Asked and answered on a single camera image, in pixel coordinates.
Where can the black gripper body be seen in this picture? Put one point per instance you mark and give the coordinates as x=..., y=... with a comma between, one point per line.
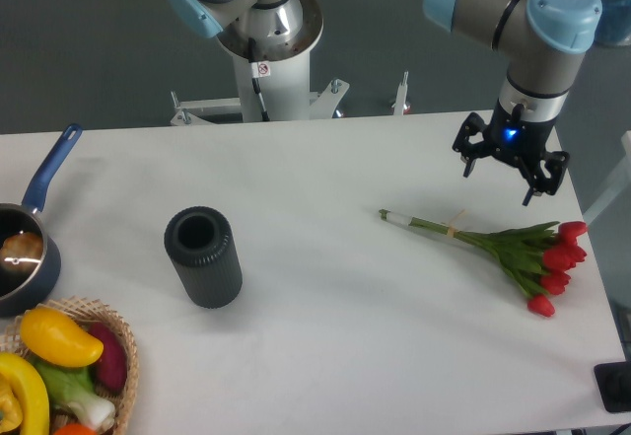
x=513, y=141

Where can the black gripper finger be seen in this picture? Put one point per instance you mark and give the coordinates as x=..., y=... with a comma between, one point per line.
x=544, y=174
x=471, y=142

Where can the red tulip bouquet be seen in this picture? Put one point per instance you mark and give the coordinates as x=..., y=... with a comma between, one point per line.
x=537, y=258

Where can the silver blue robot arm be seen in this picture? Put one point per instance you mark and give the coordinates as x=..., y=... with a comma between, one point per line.
x=545, y=40

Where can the black device at edge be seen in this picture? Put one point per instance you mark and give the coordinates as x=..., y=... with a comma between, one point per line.
x=613, y=382

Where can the dark grey ribbed vase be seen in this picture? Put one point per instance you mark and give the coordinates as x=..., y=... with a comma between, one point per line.
x=201, y=246

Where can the woven wicker basket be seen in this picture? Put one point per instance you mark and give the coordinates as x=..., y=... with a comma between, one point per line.
x=85, y=311

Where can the purple sweet potato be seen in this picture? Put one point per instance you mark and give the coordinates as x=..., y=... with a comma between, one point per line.
x=111, y=368

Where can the yellow mango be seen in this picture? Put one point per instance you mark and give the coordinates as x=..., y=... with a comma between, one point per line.
x=56, y=338

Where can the brown patty in pan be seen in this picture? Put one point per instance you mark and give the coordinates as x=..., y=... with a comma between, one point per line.
x=21, y=253

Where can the green white bok choy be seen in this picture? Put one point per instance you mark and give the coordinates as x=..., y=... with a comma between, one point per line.
x=72, y=390

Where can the blue saucepan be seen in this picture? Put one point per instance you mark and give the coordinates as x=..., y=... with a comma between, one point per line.
x=21, y=292

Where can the orange fruit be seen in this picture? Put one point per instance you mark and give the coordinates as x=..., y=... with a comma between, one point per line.
x=75, y=429

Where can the yellow bell pepper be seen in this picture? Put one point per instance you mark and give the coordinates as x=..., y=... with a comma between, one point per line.
x=30, y=391

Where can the white stand foot bracket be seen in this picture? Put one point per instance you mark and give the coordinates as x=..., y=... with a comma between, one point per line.
x=401, y=105

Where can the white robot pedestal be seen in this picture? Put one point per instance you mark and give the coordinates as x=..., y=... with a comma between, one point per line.
x=271, y=55

